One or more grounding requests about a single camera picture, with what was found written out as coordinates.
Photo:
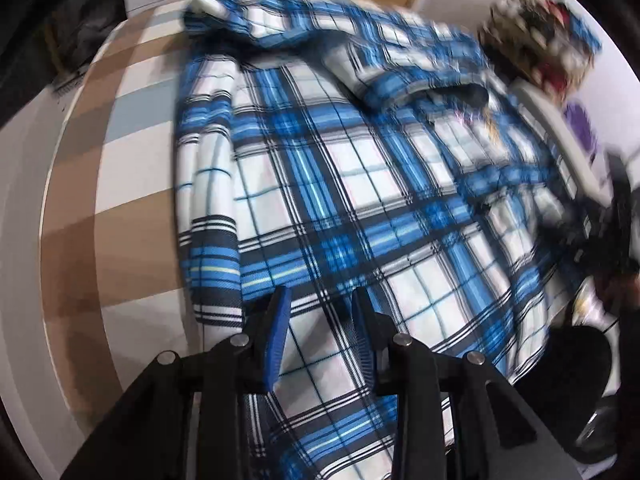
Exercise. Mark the blue white plaid shirt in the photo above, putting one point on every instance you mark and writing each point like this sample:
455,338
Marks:
350,185

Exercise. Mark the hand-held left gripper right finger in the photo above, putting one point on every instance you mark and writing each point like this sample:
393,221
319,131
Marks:
362,340

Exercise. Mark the black backpack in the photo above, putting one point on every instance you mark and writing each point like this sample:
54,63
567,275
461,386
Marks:
85,30

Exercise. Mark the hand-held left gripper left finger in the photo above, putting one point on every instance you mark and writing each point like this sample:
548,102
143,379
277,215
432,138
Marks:
277,340

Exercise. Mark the purple bag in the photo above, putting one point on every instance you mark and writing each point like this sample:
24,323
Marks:
582,130

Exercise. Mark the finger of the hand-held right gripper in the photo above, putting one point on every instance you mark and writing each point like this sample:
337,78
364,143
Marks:
582,237

